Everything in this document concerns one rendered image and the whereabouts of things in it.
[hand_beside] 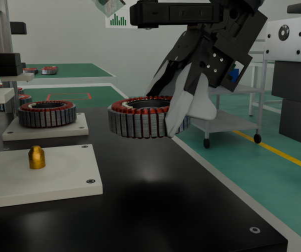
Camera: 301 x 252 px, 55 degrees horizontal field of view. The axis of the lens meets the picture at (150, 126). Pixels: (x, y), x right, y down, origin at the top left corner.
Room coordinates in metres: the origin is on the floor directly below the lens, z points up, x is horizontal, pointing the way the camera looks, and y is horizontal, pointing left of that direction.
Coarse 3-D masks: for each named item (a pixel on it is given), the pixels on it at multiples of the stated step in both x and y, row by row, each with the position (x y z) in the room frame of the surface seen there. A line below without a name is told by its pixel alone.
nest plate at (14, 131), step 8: (16, 120) 0.60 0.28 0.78; (80, 120) 0.60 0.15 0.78; (8, 128) 0.53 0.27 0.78; (16, 128) 0.53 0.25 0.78; (24, 128) 0.53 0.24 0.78; (32, 128) 0.53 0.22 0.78; (40, 128) 0.53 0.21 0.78; (48, 128) 0.53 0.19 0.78; (56, 128) 0.53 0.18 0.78; (64, 128) 0.53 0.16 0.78; (72, 128) 0.53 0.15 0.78; (80, 128) 0.53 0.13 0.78; (8, 136) 0.49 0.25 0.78; (16, 136) 0.50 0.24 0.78; (24, 136) 0.50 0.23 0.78; (32, 136) 0.50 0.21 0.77; (40, 136) 0.51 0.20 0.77; (48, 136) 0.51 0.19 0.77; (56, 136) 0.52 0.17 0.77
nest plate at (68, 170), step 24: (0, 168) 0.34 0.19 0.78; (24, 168) 0.34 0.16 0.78; (48, 168) 0.34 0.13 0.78; (72, 168) 0.34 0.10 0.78; (96, 168) 0.34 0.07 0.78; (0, 192) 0.28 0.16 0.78; (24, 192) 0.28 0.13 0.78; (48, 192) 0.28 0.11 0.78; (72, 192) 0.29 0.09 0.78; (96, 192) 0.30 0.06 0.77
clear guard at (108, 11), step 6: (96, 0) 0.73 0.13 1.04; (102, 0) 0.68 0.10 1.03; (108, 0) 0.64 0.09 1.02; (114, 0) 0.60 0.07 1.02; (120, 0) 0.57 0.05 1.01; (96, 6) 0.79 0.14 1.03; (102, 6) 0.73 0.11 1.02; (108, 6) 0.68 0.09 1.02; (114, 6) 0.64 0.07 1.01; (120, 6) 0.60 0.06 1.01; (102, 12) 0.79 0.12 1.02; (108, 12) 0.73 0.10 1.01; (114, 12) 0.69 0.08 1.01
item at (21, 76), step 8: (0, 56) 0.53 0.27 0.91; (8, 56) 0.54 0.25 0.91; (16, 56) 0.56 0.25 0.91; (0, 64) 0.53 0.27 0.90; (8, 64) 0.54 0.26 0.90; (16, 64) 0.55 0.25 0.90; (0, 72) 0.53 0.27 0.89; (8, 72) 0.53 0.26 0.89; (16, 72) 0.54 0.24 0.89; (0, 80) 0.53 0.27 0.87; (8, 80) 0.54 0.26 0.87; (16, 80) 0.54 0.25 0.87; (24, 80) 0.55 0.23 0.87
